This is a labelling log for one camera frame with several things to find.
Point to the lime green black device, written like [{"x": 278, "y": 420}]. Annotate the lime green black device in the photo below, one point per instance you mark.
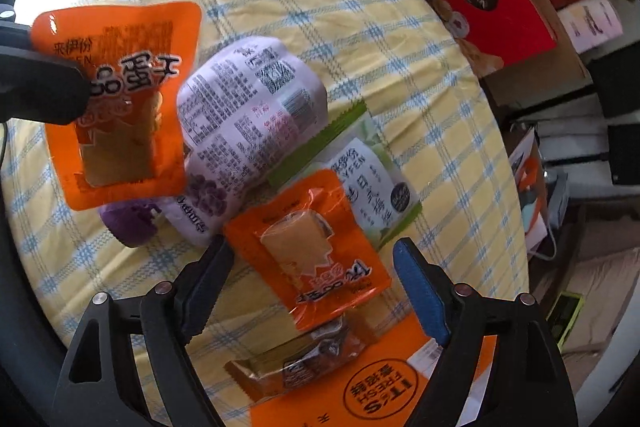
[{"x": 563, "y": 315}]

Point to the orange white storage box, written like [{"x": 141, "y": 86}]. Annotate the orange white storage box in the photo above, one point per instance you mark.
[{"x": 380, "y": 388}]

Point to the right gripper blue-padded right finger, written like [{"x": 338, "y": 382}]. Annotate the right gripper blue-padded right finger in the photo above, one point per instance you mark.
[{"x": 426, "y": 286}]

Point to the brown cardboard box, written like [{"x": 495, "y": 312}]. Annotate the brown cardboard box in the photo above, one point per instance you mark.
[{"x": 542, "y": 76}]

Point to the orange snack packet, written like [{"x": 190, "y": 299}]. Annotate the orange snack packet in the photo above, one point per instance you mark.
[
  {"x": 307, "y": 247},
  {"x": 127, "y": 143}
]

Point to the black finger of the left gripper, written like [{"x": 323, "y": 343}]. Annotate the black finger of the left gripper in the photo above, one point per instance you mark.
[{"x": 42, "y": 88}]

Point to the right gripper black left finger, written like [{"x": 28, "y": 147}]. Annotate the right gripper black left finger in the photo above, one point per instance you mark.
[{"x": 199, "y": 285}]

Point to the green white snack packet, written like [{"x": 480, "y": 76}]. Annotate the green white snack packet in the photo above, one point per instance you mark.
[{"x": 382, "y": 199}]

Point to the white purple jelly pouch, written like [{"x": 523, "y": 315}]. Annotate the white purple jelly pouch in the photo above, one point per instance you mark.
[{"x": 241, "y": 113}]

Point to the gold snack bar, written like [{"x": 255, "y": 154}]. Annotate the gold snack bar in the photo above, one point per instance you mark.
[{"x": 303, "y": 359}]

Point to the white paper bag orange handles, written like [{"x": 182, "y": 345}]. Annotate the white paper bag orange handles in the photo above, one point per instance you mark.
[{"x": 530, "y": 182}]

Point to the yellow plaid bed sheet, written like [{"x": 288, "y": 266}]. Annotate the yellow plaid bed sheet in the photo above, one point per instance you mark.
[{"x": 394, "y": 55}]

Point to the pink white small box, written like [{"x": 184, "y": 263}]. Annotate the pink white small box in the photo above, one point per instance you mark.
[{"x": 590, "y": 23}]

